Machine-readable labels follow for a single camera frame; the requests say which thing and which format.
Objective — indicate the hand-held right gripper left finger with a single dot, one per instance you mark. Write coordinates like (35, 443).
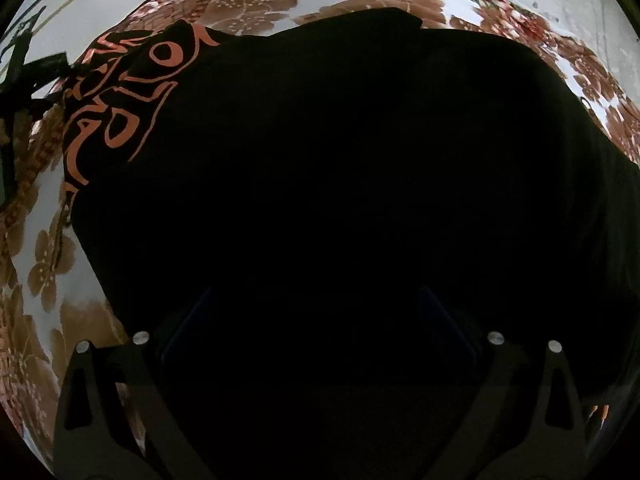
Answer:
(192, 312)

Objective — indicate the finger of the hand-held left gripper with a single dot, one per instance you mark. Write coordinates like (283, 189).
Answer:
(40, 69)
(30, 102)

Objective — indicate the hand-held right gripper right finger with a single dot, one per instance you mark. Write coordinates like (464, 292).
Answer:
(442, 312)

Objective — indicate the black garment with orange print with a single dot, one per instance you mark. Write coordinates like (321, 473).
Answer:
(325, 160)

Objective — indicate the floral brown and white blanket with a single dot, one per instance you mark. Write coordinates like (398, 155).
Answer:
(50, 270)

